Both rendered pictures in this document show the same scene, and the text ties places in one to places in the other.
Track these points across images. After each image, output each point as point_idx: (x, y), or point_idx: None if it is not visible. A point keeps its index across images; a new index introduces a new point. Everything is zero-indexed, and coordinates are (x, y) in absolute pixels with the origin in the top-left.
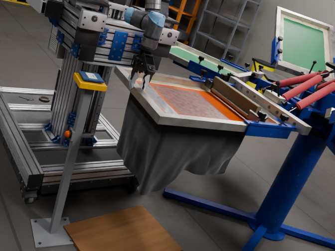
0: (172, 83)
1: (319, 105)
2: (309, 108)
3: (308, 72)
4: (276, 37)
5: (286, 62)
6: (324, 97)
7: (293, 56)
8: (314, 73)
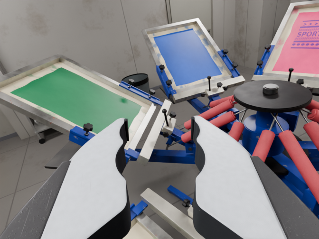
0: None
1: (276, 151)
2: (288, 166)
3: (167, 125)
4: (68, 128)
5: (131, 142)
6: (279, 140)
7: (109, 124)
8: (272, 134)
